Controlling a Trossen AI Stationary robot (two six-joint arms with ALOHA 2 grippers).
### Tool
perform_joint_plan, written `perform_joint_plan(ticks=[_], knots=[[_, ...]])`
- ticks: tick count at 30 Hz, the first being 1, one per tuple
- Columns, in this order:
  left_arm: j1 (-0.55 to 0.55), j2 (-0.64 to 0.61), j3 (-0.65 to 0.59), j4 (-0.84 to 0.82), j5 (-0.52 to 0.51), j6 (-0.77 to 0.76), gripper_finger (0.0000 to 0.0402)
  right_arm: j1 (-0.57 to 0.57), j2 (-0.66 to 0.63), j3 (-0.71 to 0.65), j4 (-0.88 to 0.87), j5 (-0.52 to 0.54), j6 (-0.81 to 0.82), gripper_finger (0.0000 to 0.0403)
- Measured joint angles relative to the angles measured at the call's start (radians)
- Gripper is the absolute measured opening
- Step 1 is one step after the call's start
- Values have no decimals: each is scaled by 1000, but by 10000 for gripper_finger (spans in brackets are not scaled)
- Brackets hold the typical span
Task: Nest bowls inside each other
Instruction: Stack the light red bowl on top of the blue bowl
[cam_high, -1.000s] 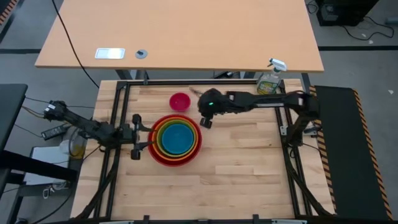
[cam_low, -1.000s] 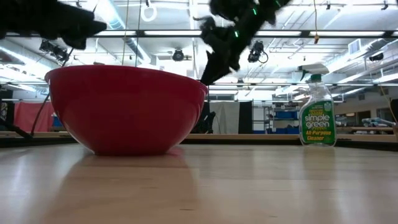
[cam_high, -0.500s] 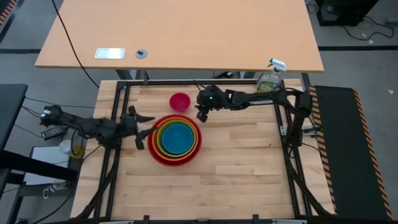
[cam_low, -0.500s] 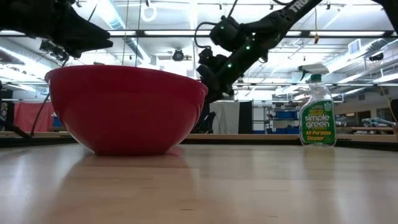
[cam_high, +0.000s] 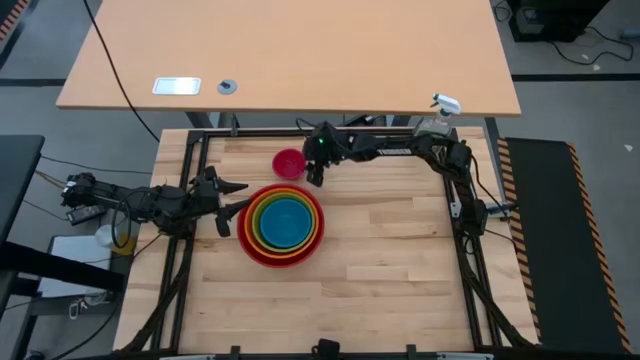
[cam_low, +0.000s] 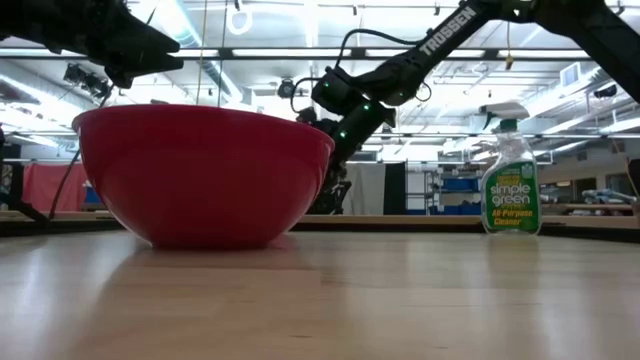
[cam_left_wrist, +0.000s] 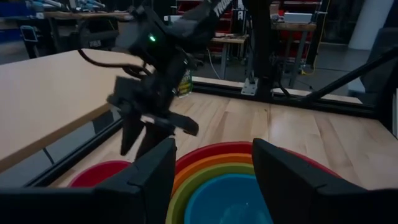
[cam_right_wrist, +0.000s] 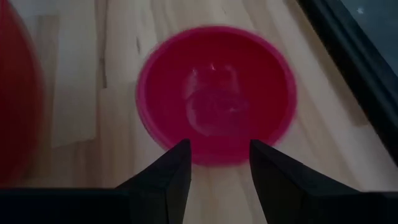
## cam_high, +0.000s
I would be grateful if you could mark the large red plastic bowl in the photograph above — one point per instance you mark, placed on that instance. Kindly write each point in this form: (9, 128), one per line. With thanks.
(240, 228)

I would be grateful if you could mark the orange plastic bowl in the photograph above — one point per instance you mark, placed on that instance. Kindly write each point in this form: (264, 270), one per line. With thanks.
(246, 226)

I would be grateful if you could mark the small magenta plastic bowl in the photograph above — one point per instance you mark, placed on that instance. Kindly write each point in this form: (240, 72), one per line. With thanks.
(287, 165)

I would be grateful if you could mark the green plastic bowl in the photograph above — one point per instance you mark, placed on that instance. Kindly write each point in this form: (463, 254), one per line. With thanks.
(255, 223)

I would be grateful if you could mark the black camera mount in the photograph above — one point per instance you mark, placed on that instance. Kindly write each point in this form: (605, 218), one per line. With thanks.
(326, 349)

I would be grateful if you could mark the black power adapter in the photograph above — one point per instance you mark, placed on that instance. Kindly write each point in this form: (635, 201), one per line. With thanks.
(86, 214)

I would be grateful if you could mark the black equipment box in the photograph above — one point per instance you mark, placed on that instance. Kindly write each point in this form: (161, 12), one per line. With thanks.
(555, 17)

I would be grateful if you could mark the white flat board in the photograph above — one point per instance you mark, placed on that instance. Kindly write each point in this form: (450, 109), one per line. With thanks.
(70, 252)

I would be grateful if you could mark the grey round desk grommet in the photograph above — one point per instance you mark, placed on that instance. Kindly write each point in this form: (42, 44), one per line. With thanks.
(227, 87)

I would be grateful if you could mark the yellow plastic bowl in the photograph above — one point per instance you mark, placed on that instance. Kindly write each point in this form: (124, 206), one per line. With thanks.
(251, 224)

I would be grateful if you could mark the clear spray bottle white nozzle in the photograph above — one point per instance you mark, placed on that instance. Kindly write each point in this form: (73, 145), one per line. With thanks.
(446, 104)

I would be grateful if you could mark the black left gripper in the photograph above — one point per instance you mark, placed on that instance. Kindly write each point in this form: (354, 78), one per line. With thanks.
(206, 197)

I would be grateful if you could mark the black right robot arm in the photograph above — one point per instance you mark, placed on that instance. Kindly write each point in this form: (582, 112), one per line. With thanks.
(395, 150)

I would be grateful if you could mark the blue plastic bowl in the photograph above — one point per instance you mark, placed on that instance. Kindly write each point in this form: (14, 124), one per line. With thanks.
(286, 223)

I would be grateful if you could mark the silver rectangular desk plate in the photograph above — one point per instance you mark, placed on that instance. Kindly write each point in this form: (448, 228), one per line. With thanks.
(176, 86)

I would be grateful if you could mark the black aluminium table frame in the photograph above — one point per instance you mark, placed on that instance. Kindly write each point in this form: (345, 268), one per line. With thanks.
(270, 133)

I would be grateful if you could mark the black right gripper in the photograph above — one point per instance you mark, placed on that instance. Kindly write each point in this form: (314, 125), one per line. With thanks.
(322, 147)

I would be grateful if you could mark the white paper cup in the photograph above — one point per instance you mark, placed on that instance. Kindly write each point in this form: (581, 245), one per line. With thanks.
(105, 236)

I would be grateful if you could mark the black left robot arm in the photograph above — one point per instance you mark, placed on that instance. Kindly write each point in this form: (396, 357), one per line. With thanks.
(160, 201)

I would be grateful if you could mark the black side table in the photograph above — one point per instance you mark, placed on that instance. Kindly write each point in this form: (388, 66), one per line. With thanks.
(17, 175)

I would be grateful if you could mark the large beige wooden desk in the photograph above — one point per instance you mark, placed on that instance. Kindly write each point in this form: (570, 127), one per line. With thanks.
(300, 50)

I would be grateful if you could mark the black mat hazard stripe edges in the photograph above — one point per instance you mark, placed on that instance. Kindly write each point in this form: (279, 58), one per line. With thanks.
(550, 240)

